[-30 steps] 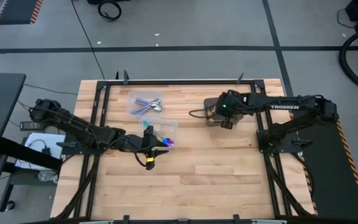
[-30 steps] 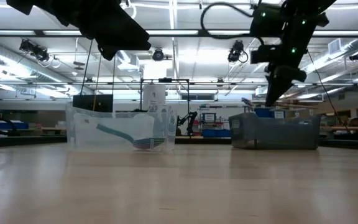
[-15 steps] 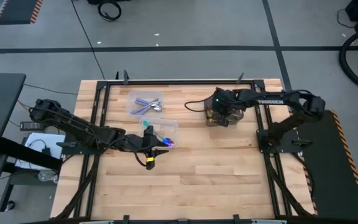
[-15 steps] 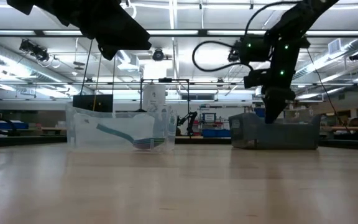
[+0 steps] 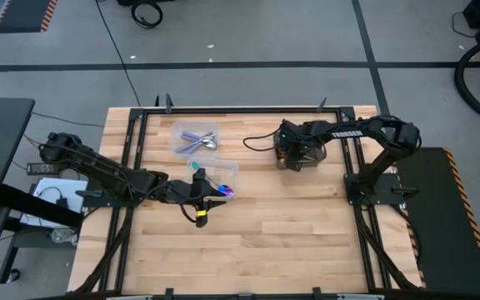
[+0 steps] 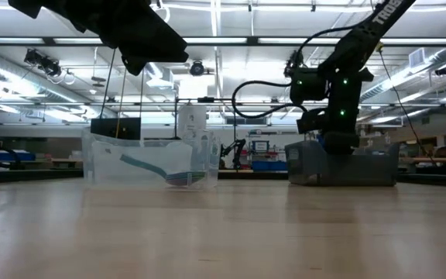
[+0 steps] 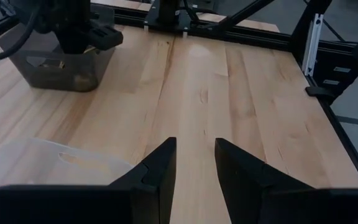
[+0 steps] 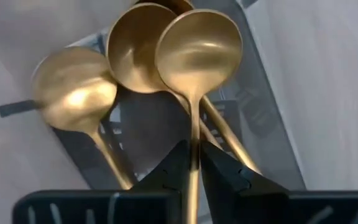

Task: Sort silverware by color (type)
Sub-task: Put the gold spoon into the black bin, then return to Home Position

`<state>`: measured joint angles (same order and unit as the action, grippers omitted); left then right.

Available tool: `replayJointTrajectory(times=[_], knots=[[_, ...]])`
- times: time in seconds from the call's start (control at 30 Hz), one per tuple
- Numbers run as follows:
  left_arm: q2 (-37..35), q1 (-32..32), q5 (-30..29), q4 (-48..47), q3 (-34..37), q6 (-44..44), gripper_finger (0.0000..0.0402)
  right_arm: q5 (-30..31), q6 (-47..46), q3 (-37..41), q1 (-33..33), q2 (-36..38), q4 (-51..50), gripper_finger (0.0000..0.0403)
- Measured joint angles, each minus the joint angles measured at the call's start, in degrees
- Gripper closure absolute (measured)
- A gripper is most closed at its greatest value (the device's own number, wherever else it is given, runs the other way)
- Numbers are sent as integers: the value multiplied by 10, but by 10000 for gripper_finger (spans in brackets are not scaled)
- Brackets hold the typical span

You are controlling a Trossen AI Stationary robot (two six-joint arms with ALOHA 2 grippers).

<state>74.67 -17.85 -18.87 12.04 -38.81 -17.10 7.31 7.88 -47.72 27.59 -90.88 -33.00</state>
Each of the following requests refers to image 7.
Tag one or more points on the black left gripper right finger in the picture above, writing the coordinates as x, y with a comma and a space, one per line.
275, 202

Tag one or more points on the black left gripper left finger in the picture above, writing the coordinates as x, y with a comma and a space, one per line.
135, 202

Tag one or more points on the grey plastic bin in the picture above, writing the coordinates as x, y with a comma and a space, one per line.
57, 77

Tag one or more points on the clear plastic bin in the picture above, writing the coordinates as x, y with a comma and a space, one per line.
42, 168

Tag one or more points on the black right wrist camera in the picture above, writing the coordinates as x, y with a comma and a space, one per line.
106, 37

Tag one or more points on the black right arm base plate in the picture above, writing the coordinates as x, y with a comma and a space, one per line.
182, 25

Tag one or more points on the silver aluminium bracket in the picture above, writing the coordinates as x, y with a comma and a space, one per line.
312, 43

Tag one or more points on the black aluminium rig frame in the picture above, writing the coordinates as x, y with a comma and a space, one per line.
259, 34

